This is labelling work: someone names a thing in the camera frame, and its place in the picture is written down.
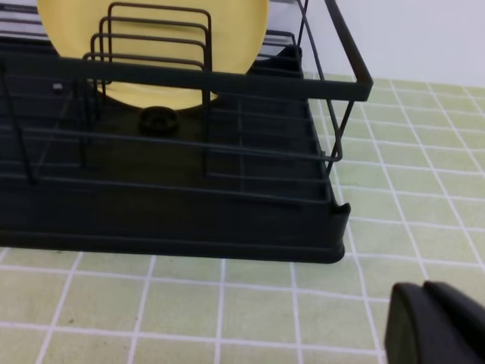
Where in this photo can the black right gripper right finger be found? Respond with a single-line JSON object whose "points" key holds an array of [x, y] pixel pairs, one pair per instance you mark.
{"points": [[465, 314]]}

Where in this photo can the black wire dish rack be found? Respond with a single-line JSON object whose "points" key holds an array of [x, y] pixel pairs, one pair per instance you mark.
{"points": [[102, 156]]}

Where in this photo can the yellow round plate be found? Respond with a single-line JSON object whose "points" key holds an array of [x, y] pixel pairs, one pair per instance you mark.
{"points": [[159, 33]]}

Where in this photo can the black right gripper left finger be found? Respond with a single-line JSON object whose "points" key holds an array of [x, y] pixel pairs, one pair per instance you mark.
{"points": [[418, 331]]}

